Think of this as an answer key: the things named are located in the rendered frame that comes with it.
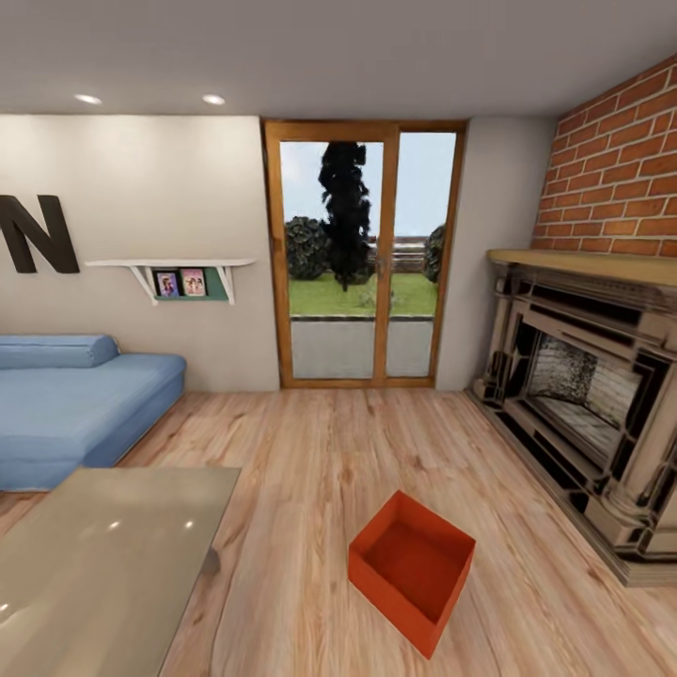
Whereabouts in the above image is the storage box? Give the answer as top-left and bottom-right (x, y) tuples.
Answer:
(348, 491), (477, 659)

